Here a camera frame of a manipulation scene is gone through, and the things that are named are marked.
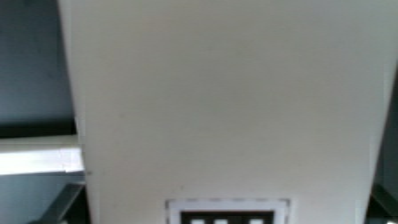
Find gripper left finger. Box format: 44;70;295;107
39;183;89;224

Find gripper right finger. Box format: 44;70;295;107
368;190;398;224

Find white U-shaped workspace frame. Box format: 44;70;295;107
0;135;84;175

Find small white tagged block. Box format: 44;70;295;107
60;0;398;224

